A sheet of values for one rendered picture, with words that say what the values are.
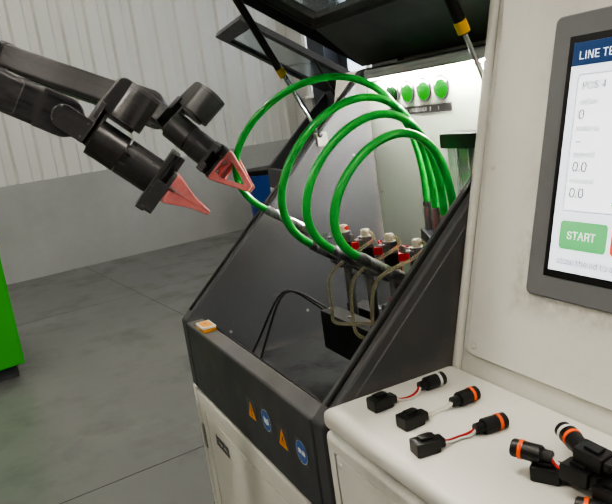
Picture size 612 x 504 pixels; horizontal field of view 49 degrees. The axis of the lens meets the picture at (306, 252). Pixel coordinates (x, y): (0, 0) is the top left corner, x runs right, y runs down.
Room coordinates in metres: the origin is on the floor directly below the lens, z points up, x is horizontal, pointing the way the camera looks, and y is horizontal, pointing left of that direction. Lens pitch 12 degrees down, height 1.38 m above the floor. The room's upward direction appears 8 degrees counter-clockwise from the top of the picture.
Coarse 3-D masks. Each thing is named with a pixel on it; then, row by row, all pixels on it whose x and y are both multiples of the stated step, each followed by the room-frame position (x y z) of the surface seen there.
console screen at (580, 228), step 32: (576, 32) 0.84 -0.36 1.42; (608, 32) 0.79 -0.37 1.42; (576, 64) 0.83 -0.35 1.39; (608, 64) 0.78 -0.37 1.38; (576, 96) 0.82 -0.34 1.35; (608, 96) 0.77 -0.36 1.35; (544, 128) 0.86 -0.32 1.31; (576, 128) 0.81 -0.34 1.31; (608, 128) 0.77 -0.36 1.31; (544, 160) 0.85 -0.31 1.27; (576, 160) 0.80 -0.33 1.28; (608, 160) 0.76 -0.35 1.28; (544, 192) 0.84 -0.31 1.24; (576, 192) 0.79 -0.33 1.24; (608, 192) 0.75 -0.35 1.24; (544, 224) 0.83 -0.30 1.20; (576, 224) 0.78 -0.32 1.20; (608, 224) 0.74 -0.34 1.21; (544, 256) 0.82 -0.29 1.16; (576, 256) 0.77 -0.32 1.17; (608, 256) 0.73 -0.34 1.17; (544, 288) 0.81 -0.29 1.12; (576, 288) 0.76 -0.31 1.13; (608, 288) 0.72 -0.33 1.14
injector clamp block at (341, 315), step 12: (360, 300) 1.33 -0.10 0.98; (324, 312) 1.29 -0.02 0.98; (336, 312) 1.28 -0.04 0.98; (348, 312) 1.26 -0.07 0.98; (360, 312) 1.28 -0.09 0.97; (324, 324) 1.30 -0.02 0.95; (324, 336) 1.30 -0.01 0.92; (336, 336) 1.25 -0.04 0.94; (348, 336) 1.21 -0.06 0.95; (336, 348) 1.26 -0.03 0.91; (348, 348) 1.21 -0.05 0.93
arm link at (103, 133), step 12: (96, 120) 1.02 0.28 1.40; (96, 132) 1.00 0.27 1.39; (108, 132) 1.01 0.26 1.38; (120, 132) 1.02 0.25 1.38; (132, 132) 1.03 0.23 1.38; (84, 144) 1.00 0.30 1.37; (96, 144) 1.00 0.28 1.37; (108, 144) 1.00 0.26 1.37; (120, 144) 1.01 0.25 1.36; (96, 156) 1.01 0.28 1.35; (108, 156) 1.00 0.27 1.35; (120, 156) 1.01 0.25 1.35; (108, 168) 1.02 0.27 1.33
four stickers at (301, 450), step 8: (248, 400) 1.13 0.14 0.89; (248, 408) 1.14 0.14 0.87; (264, 416) 1.06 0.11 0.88; (264, 424) 1.07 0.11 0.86; (280, 432) 1.01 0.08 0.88; (280, 440) 1.01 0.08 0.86; (296, 440) 0.95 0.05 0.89; (288, 448) 0.98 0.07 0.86; (296, 448) 0.95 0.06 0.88; (304, 448) 0.92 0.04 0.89; (304, 456) 0.93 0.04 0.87; (304, 464) 0.93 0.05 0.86
